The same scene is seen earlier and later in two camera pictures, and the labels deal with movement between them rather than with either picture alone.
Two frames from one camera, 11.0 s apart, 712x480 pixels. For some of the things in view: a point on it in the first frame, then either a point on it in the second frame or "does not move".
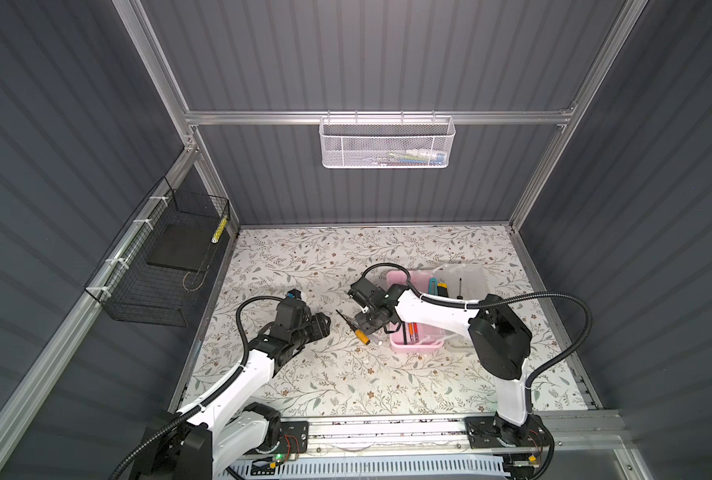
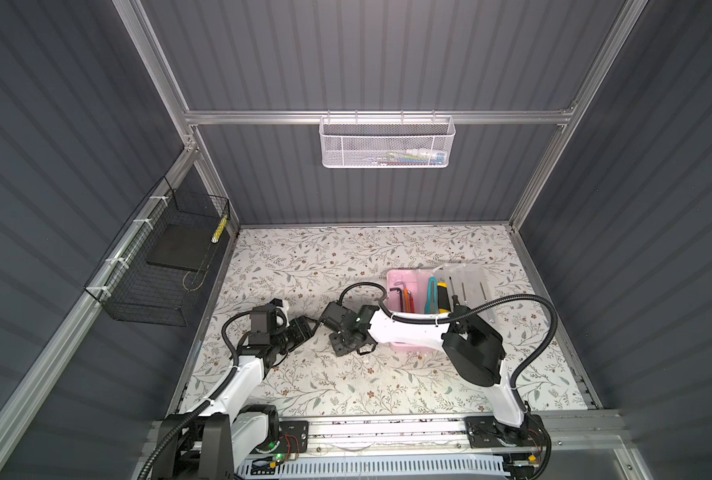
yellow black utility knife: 442,289 does not move
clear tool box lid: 463,281 does not move
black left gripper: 318,326 → 300,330
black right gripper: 365,328 → 338,350
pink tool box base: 413,337 does not move
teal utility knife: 433,286 does not move
